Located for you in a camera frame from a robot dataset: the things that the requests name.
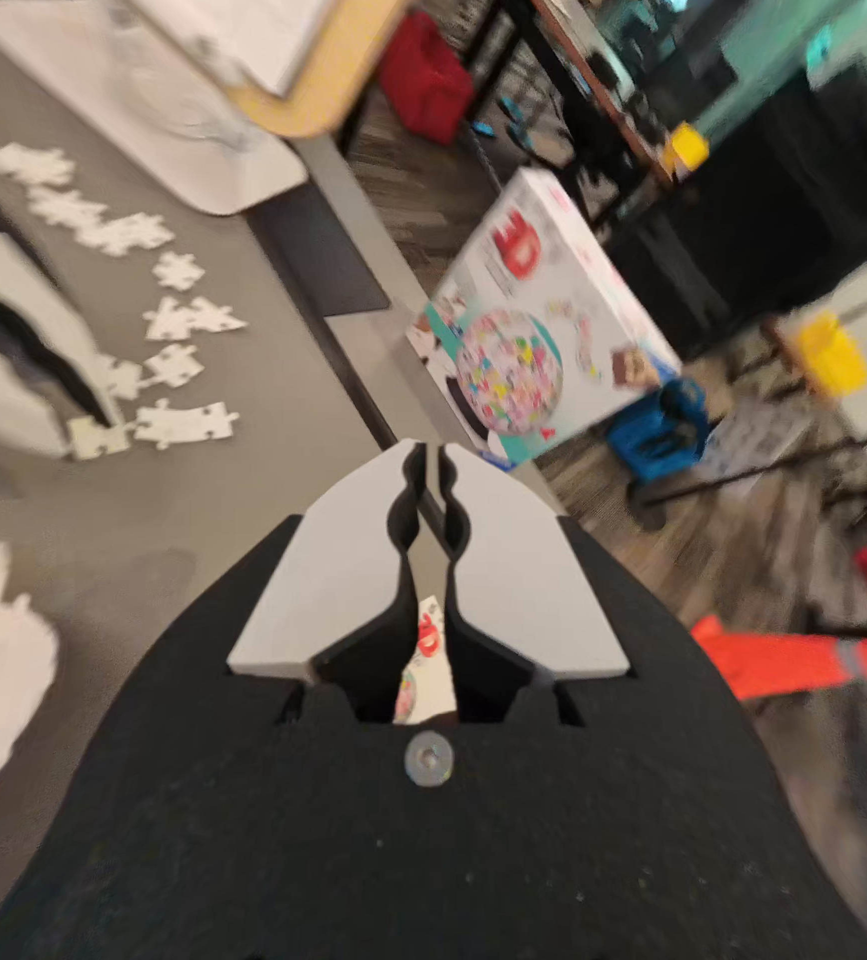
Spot white puzzle pieces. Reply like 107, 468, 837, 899
0, 142, 249, 451

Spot printed picture sheet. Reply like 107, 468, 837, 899
703, 408, 817, 483

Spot yellow plastic bin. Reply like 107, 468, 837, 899
662, 123, 711, 174
797, 311, 867, 400

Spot white puzzle box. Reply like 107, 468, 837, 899
405, 166, 684, 472

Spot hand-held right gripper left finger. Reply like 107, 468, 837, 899
225, 438, 429, 725

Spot wooden table black legs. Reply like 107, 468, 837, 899
531, 0, 678, 185

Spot single white jigsaw piece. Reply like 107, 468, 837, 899
66, 416, 133, 461

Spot blue tote bag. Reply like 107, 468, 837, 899
604, 377, 712, 485

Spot printed paper sheet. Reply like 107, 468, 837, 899
129, 0, 346, 99

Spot puzzle instruction leaflet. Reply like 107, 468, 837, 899
392, 596, 459, 727

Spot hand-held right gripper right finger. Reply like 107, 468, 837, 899
438, 442, 633, 726

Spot orange traffic cone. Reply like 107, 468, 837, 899
692, 615, 867, 702

